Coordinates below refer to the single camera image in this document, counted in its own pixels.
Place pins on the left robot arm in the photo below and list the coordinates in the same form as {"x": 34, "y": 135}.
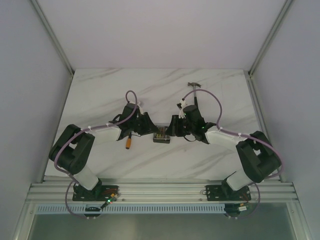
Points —
{"x": 71, "y": 151}

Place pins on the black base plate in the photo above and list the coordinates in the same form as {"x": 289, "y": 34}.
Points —
{"x": 225, "y": 193}
{"x": 98, "y": 194}

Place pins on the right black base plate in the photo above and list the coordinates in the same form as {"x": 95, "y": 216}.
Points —
{"x": 225, "y": 193}

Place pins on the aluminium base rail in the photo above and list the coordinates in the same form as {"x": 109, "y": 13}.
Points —
{"x": 53, "y": 190}

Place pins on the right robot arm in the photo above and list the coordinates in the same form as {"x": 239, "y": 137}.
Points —
{"x": 257, "y": 158}

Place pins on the orange handle screwdriver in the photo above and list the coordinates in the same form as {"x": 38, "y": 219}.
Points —
{"x": 128, "y": 142}

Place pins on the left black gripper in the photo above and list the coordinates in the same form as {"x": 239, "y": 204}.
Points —
{"x": 144, "y": 123}

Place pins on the aluminium frame post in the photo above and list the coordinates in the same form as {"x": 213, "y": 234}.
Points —
{"x": 271, "y": 35}
{"x": 52, "y": 36}

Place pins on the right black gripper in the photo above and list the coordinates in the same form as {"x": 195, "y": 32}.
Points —
{"x": 173, "y": 129}

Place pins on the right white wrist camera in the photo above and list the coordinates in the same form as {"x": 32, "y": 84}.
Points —
{"x": 181, "y": 105}

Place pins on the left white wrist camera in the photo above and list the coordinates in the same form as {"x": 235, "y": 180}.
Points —
{"x": 140, "y": 105}

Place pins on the clear fuse box cover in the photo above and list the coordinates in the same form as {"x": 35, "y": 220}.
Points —
{"x": 162, "y": 132}

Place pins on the left aluminium frame post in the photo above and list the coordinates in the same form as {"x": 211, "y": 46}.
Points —
{"x": 52, "y": 36}

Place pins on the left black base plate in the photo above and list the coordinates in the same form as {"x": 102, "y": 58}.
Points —
{"x": 98, "y": 194}

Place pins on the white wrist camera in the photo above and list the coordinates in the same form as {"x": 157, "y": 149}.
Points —
{"x": 181, "y": 105}
{"x": 140, "y": 105}

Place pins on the black fuse box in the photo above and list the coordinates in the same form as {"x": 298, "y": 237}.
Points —
{"x": 162, "y": 140}

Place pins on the slotted grey cable duct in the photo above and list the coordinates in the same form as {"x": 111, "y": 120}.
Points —
{"x": 122, "y": 208}

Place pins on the right aluminium frame post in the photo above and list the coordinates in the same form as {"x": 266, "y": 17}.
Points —
{"x": 271, "y": 35}

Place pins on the claw hammer black handle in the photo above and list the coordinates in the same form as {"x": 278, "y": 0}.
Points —
{"x": 194, "y": 86}

